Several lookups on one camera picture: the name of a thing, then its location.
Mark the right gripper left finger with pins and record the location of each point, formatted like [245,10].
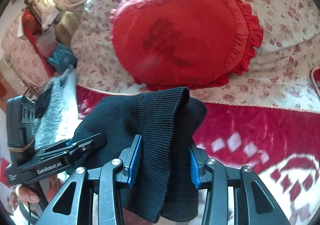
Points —
[73,203]

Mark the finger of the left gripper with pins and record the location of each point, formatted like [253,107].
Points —
[62,154]

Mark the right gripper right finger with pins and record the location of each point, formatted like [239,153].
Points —
[233,194]

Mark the black knit pants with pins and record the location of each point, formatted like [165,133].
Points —
[166,121]

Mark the left hand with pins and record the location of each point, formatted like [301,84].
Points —
[26,195]

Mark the grey fleece blanket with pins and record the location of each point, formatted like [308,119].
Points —
[61,117]

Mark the red white plush blanket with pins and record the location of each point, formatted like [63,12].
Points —
[272,124]

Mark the teal bag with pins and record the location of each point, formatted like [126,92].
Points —
[62,58]

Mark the beige curtain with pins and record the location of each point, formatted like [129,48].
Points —
[50,2]

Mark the floral cream bedsheet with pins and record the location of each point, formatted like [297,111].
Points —
[291,38]

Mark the red heart pillow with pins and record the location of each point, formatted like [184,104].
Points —
[193,43]

